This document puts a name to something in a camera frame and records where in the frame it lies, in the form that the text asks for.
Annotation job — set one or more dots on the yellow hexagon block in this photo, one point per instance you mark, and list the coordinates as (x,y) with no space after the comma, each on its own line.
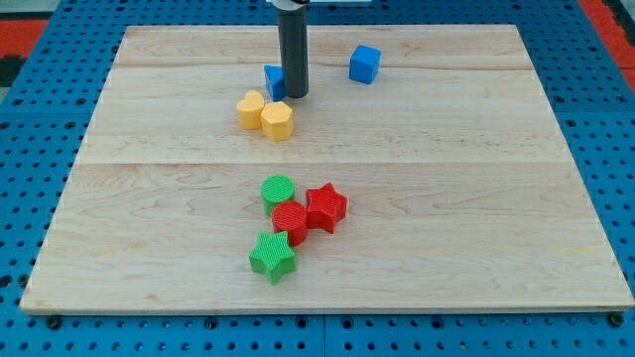
(277,121)

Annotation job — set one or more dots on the blue cube block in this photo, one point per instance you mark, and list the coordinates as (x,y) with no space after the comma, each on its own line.
(364,64)

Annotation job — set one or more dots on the yellow heart block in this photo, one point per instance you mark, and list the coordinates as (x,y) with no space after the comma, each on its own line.
(249,110)

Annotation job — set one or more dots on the wooden board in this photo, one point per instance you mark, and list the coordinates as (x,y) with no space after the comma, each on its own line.
(462,192)

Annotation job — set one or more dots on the red star block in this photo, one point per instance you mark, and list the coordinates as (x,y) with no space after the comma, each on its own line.
(325,207)

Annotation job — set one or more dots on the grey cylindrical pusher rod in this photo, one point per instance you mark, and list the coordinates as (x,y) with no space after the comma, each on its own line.
(293,40)

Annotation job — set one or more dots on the green star block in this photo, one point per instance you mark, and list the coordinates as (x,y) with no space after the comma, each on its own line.
(272,256)

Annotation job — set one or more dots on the green cylinder block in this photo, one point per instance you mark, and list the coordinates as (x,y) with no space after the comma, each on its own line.
(276,189)

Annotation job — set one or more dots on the red cylinder block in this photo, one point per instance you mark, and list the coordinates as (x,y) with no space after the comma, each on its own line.
(291,216)

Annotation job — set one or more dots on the blue triangle block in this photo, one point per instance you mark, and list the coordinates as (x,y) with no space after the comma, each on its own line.
(275,82)

